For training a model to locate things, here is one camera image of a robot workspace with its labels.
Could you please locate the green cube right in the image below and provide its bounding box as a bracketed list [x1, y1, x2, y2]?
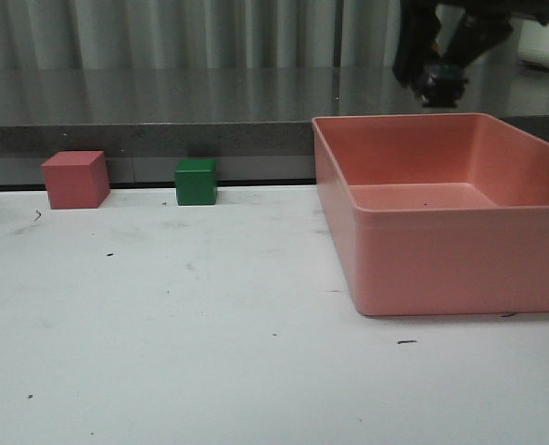
[174, 159, 217, 206]

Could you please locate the grey stone counter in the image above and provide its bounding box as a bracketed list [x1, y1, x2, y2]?
[0, 64, 549, 186]

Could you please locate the pink cube back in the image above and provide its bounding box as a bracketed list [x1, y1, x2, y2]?
[41, 150, 110, 210]

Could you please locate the pink plastic bin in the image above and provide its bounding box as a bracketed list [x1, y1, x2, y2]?
[313, 113, 549, 316]

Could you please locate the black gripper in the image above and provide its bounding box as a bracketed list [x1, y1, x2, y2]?
[391, 0, 549, 108]

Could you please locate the white appliance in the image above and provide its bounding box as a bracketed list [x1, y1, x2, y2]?
[517, 8, 549, 73]

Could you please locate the grey curtain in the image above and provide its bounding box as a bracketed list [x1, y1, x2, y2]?
[0, 1, 400, 70]

